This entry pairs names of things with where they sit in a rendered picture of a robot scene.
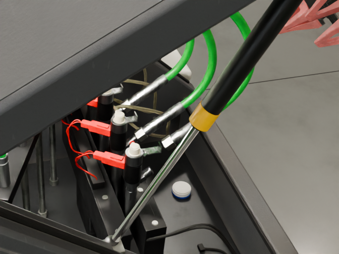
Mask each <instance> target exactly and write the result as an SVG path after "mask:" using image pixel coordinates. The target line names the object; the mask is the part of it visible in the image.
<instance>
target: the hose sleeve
mask: <svg viewBox="0 0 339 254"><path fill-rule="evenodd" d="M191 126H192V125H191V124H190V122H189V123H187V124H186V125H184V126H183V127H181V128H180V129H178V130H176V131H175V132H174V133H173V134H171V136H170V138H171V139H172V141H173V142H174V143H175V144H178V143H179V142H180V141H181V140H182V138H183V137H184V135H185V134H186V133H187V131H188V130H189V128H190V127H191Z"/></svg>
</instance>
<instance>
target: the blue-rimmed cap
mask: <svg viewBox="0 0 339 254"><path fill-rule="evenodd" d="M172 194H173V196H175V197H176V198H178V199H186V198H188V197H189V196H190V194H191V187H190V185H189V184H188V183H186V182H184V181H178V182H175V183H174V184H173V188H172Z"/></svg>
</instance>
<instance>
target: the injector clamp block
mask: <svg viewBox="0 0 339 254"><path fill-rule="evenodd" d="M76 112H77V114H78V116H79V119H80V120H81V121H82V120H83V119H85V118H84V116H83V113H82V111H81V109H80V108H79V109H78V110H76ZM68 126H69V125H67V124H64V123H63V122H62V138H63V143H64V146H65V149H66V152H67V154H68V157H69V160H70V163H71V166H72V168H73V171H74V174H75V177H76V180H77V207H78V210H79V212H80V215H81V218H82V221H83V224H84V227H85V230H86V233H87V234H89V235H91V236H94V237H96V238H99V239H101V240H104V239H105V238H106V237H108V236H110V235H114V233H115V232H116V231H117V229H118V228H119V226H120V225H121V224H122V222H123V221H124V219H125V217H124V212H125V190H126V186H125V184H124V169H122V176H121V193H120V204H119V202H118V199H117V197H116V194H115V192H114V189H113V187H112V185H111V165H108V172H106V170H105V168H104V165H103V163H102V162H101V161H100V160H97V159H96V161H97V164H98V166H99V169H100V171H101V174H102V176H103V179H104V181H105V184H104V188H100V189H95V190H93V189H92V187H91V184H90V181H89V179H88V176H87V173H86V172H85V171H83V170H82V169H80V168H78V167H77V166H76V164H75V158H76V157H78V156H80V155H79V153H75V152H74V151H73V150H72V149H71V147H70V144H69V141H68V136H67V133H66V129H67V127H68ZM83 129H84V131H85V134H86V136H87V139H88V141H89V144H90V146H91V149H92V151H93V152H95V151H97V150H98V151H99V134H98V133H97V145H95V143H94V141H93V138H92V136H91V133H90V131H89V129H86V128H83ZM69 138H70V141H71V144H72V148H73V149H74V150H75V151H78V149H77V147H76V144H75V141H74V139H73V136H72V133H71V131H70V129H69ZM147 188H148V184H147V182H146V181H144V182H142V183H140V185H139V186H138V189H137V196H136V203H137V202H138V200H139V199H140V197H141V196H142V195H143V193H144V192H145V190H146V189H147ZM166 229H167V225H166V223H165V221H164V219H163V217H162V215H161V212H160V210H159V208H158V206H157V204H156V202H155V199H154V197H153V196H152V197H151V198H150V200H149V201H148V203H147V204H146V205H145V207H144V208H143V209H142V211H141V212H140V214H139V215H138V216H137V218H136V219H135V220H134V230H133V238H134V240H135V243H136V245H137V248H138V250H139V253H140V254H163V251H164V244H165V238H162V239H157V240H152V241H146V240H147V239H148V238H152V237H156V236H160V235H165V234H166ZM131 237H132V234H131V232H130V229H128V230H127V231H126V233H125V234H124V236H123V237H122V238H121V241H122V244H123V246H124V249H126V250H129V251H130V249H131Z"/></svg>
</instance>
